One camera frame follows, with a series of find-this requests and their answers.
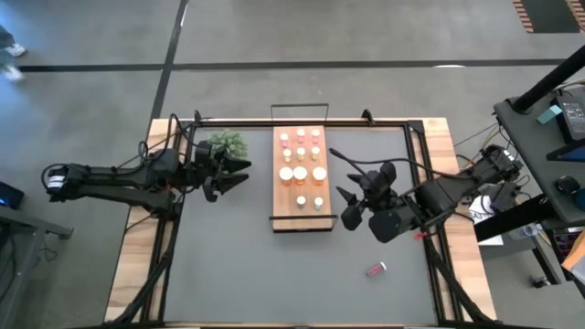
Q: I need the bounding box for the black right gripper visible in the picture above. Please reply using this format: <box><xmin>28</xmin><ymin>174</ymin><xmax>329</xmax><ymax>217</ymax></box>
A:
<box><xmin>335</xmin><ymin>161</ymin><xmax>399</xmax><ymax>215</ymax></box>

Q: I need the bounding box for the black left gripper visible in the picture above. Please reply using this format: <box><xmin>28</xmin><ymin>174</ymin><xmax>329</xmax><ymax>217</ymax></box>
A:
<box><xmin>194</xmin><ymin>140</ymin><xmax>253</xmax><ymax>203</ymax></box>

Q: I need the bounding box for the green plant in patterned pot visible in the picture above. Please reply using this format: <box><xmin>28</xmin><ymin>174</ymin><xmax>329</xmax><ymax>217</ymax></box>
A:
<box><xmin>207</xmin><ymin>130</ymin><xmax>250</xmax><ymax>161</ymax></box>

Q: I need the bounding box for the white printed paper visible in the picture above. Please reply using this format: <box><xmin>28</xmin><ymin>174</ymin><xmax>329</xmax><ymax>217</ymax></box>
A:
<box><xmin>468</xmin><ymin>196</ymin><xmax>504</xmax><ymax>248</ymax></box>

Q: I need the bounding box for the black power supply box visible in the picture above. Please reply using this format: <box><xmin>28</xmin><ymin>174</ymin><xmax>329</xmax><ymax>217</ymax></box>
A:
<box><xmin>493</xmin><ymin>182</ymin><xmax>520</xmax><ymax>214</ymax></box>

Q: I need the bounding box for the dark grey side desk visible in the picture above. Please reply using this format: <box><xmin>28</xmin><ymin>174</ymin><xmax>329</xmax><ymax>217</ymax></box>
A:
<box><xmin>492</xmin><ymin>80</ymin><xmax>585</xmax><ymax>225</ymax></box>

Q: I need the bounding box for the small teal box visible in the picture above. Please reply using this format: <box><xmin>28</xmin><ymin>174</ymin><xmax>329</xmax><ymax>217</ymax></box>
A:
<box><xmin>536</xmin><ymin>104</ymin><xmax>563</xmax><ymax>126</ymax></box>

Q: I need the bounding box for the grey metal stand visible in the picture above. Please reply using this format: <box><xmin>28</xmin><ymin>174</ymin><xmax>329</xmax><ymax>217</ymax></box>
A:
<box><xmin>0</xmin><ymin>204</ymin><xmax>74</xmax><ymax>329</ymax></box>

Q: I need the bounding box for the black computer mouse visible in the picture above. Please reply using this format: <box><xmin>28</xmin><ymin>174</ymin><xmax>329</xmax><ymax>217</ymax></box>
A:
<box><xmin>555</xmin><ymin>175</ymin><xmax>581</xmax><ymax>196</ymax></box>

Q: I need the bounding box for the dark tablet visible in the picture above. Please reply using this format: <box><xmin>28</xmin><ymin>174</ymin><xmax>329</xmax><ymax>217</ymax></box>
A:
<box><xmin>546</xmin><ymin>143</ymin><xmax>585</xmax><ymax>164</ymax></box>

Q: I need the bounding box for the black pole stand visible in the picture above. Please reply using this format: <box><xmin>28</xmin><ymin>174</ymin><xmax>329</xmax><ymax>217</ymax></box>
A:
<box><xmin>510</xmin><ymin>44</ymin><xmax>585</xmax><ymax>114</ymax></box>

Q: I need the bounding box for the black device blue light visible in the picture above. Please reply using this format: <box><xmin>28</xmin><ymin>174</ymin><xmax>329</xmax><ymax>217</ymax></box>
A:
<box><xmin>0</xmin><ymin>181</ymin><xmax>27</xmax><ymax>211</ymax></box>

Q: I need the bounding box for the black power adapter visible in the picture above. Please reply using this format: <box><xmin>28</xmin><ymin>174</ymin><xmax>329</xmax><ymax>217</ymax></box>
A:
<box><xmin>555</xmin><ymin>89</ymin><xmax>585</xmax><ymax>141</ymax></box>

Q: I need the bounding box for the brown cardboard box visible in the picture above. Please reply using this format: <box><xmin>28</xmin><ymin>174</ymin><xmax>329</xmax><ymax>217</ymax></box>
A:
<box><xmin>560</xmin><ymin>230</ymin><xmax>585</xmax><ymax>284</ymax></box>

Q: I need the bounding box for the black floor mat striped edge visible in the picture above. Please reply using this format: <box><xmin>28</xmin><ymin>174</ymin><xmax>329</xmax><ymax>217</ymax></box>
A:
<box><xmin>511</xmin><ymin>0</ymin><xmax>585</xmax><ymax>35</ymax></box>

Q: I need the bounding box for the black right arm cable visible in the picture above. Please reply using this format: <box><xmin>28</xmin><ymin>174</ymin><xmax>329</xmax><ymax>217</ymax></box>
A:
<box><xmin>328</xmin><ymin>146</ymin><xmax>442</xmax><ymax>184</ymax></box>

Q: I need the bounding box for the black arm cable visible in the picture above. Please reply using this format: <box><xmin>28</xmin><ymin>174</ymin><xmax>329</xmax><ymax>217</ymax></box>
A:
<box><xmin>328</xmin><ymin>146</ymin><xmax>442</xmax><ymax>184</ymax></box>
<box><xmin>116</xmin><ymin>112</ymin><xmax>196</xmax><ymax>175</ymax></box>

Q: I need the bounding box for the black metal rig frame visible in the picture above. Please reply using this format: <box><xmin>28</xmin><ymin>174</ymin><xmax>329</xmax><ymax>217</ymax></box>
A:
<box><xmin>102</xmin><ymin>108</ymin><xmax>497</xmax><ymax>329</ymax></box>

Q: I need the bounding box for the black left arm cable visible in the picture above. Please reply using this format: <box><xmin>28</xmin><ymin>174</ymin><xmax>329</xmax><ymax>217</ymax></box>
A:
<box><xmin>116</xmin><ymin>112</ymin><xmax>196</xmax><ymax>175</ymax></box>

